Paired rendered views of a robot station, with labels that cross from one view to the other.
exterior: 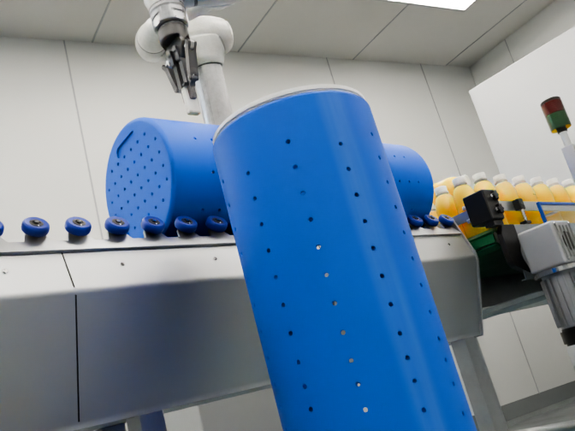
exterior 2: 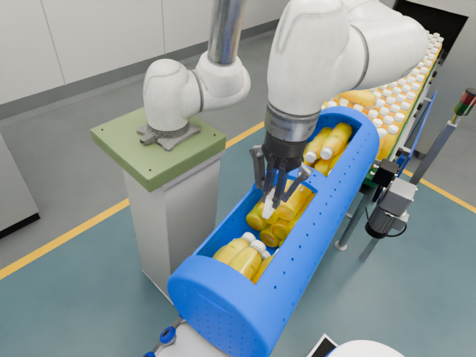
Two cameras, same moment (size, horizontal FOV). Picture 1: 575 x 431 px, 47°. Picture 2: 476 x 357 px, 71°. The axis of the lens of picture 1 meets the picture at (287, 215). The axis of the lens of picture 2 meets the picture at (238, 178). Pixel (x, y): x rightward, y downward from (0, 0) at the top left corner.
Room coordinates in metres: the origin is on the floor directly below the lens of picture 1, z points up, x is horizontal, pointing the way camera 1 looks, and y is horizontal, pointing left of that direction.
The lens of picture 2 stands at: (1.01, 0.37, 1.86)
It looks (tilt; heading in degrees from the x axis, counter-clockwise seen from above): 44 degrees down; 342
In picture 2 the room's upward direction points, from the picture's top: 8 degrees clockwise
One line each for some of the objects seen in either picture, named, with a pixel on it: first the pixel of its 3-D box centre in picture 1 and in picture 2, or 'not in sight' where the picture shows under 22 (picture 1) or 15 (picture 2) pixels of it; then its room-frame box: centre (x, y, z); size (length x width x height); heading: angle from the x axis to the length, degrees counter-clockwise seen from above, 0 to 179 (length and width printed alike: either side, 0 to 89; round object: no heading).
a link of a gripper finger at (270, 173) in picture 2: (180, 72); (271, 172); (1.46, 0.16, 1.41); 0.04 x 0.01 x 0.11; 135
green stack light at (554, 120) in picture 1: (558, 121); (463, 106); (1.98, -0.89, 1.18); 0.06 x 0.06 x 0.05
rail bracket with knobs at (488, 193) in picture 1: (483, 210); (383, 173); (1.85, -0.54, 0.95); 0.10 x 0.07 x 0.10; 45
